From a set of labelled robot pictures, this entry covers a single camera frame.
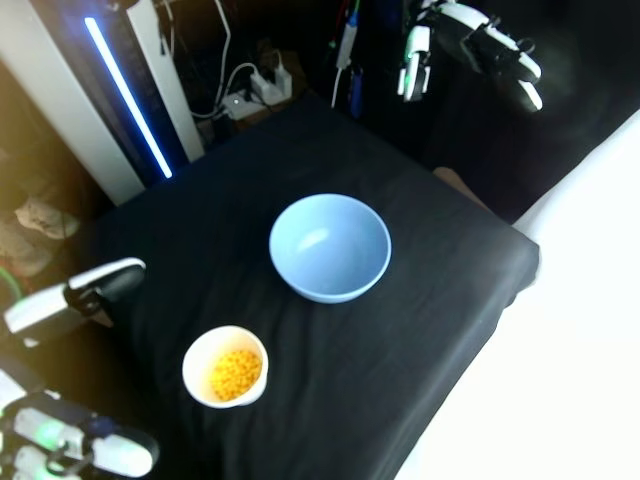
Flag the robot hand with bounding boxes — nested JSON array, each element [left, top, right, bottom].
[[396, 0, 545, 112], [0, 257, 161, 480]]

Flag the white paper cup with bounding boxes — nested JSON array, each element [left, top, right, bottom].
[[181, 324, 270, 410]]

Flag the pile of yellow beads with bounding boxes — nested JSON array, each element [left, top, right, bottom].
[[208, 348, 264, 403]]

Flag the light blue bowl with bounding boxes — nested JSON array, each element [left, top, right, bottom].
[[268, 193, 393, 305]]

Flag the beige crumpled rags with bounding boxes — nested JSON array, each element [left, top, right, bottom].
[[0, 192, 82, 279]]

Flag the white hanging connector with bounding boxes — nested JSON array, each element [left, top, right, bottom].
[[331, 22, 359, 109]]

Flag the brown cardboard piece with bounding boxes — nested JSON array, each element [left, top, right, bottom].
[[232, 37, 309, 134]]

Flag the white plug adapters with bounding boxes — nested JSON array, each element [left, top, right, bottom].
[[249, 48, 294, 106]]

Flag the white power strip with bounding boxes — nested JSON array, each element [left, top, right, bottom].
[[221, 88, 269, 120]]

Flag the white pillar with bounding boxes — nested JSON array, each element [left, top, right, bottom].
[[0, 0, 205, 207]]

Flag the blue LED light strip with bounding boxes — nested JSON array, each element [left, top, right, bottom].
[[83, 16, 174, 180]]

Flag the black table cloth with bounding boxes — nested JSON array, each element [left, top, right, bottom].
[[74, 92, 542, 480]]

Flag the white sheet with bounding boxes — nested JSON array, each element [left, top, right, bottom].
[[394, 107, 640, 480]]

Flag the white cable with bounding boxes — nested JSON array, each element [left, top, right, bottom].
[[189, 0, 261, 121]]

